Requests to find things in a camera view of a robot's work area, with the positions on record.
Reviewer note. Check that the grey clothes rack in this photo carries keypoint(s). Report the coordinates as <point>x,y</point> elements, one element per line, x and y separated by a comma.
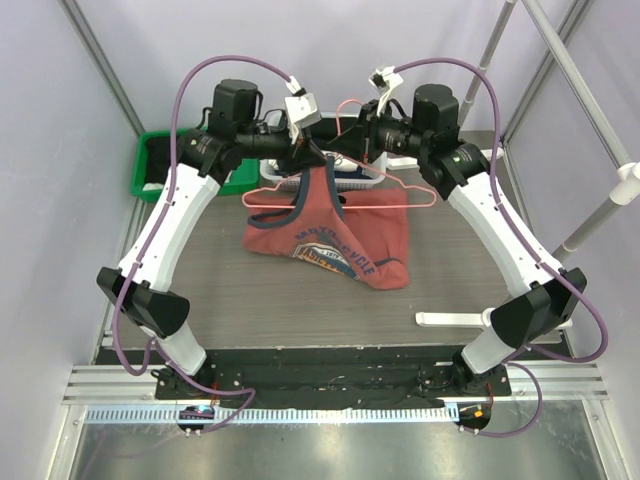
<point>572,147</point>

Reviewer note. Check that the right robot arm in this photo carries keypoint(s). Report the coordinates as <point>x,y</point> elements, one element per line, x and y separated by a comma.
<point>543,294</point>

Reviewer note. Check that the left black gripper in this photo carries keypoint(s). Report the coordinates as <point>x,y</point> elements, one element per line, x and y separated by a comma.
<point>300,156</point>

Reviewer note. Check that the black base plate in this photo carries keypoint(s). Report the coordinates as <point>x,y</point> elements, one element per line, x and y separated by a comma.
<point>323,378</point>

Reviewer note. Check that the white garment in tray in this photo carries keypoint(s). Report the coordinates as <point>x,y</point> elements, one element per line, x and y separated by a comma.
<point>152,187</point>

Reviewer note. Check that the white plastic basket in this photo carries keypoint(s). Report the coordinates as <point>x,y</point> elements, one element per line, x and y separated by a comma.
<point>324,131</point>

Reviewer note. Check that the grey aluminium frame post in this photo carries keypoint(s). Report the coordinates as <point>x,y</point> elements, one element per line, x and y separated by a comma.
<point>103,65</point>

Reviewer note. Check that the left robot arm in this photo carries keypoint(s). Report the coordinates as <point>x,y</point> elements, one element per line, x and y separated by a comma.
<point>201,160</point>

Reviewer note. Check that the white slotted cable duct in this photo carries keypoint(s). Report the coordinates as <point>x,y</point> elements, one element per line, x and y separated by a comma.
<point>199,414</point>

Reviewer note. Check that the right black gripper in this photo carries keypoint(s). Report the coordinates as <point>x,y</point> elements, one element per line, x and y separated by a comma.
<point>368,133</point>

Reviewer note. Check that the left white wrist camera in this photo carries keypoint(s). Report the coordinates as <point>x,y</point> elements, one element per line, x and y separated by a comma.
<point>301,109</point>

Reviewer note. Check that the red tank top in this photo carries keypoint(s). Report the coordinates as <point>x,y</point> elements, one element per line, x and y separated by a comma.
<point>370,246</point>

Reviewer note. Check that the green plastic tray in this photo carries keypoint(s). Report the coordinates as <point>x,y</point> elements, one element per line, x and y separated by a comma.
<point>152,164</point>

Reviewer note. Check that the pink wire hanger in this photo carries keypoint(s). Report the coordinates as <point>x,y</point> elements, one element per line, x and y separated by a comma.
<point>283,180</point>

